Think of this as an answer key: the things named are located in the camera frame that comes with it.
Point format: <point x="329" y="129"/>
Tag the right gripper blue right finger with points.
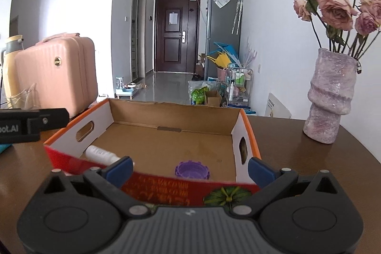
<point x="261" y="173"/>

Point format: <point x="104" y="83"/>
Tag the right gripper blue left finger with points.
<point x="119" y="172"/>

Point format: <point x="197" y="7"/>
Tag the white plastic bottle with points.
<point x="100" y="155"/>

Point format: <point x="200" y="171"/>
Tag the purple plastic lid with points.
<point x="192" y="170"/>

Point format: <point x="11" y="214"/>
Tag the clear glass cup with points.
<point x="28" y="99"/>

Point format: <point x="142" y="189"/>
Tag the red cardboard fruit box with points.
<point x="157" y="137"/>

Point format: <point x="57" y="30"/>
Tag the pink hard-shell suitcase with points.
<point x="61" y="69"/>

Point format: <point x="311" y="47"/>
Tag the cream thermos jug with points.
<point x="14" y="45"/>

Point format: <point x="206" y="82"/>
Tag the metal trolley shelf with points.
<point x="238" y="87"/>

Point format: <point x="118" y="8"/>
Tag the small brown cardboard box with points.
<point x="213" y="98"/>

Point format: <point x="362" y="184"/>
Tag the green snack bag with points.
<point x="198" y="96"/>

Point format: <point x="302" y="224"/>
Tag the lilac textured vase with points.
<point x="331" y="92"/>

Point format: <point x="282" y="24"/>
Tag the dark brown entrance door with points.
<point x="176" y="35"/>

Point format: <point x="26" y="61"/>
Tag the dried pink rose bouquet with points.
<point x="339" y="17"/>

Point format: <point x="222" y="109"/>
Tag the grey refrigerator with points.
<point x="223" y="25"/>

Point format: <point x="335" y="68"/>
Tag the white board against wall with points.
<point x="276" y="109"/>

